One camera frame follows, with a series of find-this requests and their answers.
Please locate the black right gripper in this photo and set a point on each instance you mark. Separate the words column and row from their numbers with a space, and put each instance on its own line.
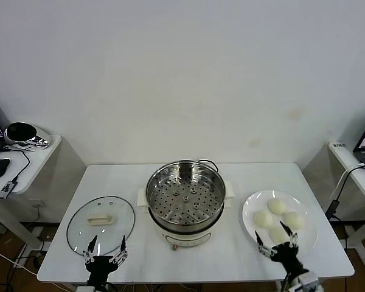
column 287, row 258

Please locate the white round plate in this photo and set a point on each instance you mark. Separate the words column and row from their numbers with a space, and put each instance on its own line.
column 255, row 200

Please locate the round glass pot lid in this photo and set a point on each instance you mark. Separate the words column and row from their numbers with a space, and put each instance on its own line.
column 79, row 222

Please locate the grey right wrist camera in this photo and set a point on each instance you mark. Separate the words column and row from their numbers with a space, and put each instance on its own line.
column 307, row 280

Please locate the white steamed baozi bun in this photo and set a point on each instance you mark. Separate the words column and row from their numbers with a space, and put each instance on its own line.
column 276, row 207
column 276, row 234
column 263, row 218
column 295, row 219

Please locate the black power adapter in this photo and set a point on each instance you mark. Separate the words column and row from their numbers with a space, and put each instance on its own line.
column 333, row 209

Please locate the white wall socket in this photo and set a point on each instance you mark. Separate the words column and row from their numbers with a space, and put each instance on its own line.
column 36, row 203

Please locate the stainless steel steamer basket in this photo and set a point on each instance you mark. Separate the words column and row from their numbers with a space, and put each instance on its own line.
column 170, row 194

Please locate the chrome and black helmet device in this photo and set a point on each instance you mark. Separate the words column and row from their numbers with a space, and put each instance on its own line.
column 18, row 132

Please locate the white electric cooker base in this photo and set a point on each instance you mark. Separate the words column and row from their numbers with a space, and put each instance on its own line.
column 185, row 237

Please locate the white printed label sticker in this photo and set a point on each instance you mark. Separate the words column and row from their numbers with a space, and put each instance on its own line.
column 340, row 145

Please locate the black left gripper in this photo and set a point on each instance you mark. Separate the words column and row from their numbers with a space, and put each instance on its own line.
column 98, row 267

